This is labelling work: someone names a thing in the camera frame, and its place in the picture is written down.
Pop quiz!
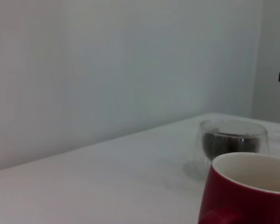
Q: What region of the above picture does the red ceramic mug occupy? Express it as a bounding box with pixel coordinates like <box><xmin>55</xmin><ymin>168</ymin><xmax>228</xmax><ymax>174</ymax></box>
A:
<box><xmin>197</xmin><ymin>152</ymin><xmax>280</xmax><ymax>224</ymax></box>

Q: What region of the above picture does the double-walled clear glass cup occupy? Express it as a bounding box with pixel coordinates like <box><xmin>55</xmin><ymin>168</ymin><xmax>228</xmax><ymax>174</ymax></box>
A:
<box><xmin>196</xmin><ymin>119</ymin><xmax>269</xmax><ymax>171</ymax></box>

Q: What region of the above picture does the coffee bean heap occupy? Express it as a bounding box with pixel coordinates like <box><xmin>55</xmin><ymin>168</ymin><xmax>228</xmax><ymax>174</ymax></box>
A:
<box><xmin>202</xmin><ymin>132</ymin><xmax>259</xmax><ymax>159</ymax></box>

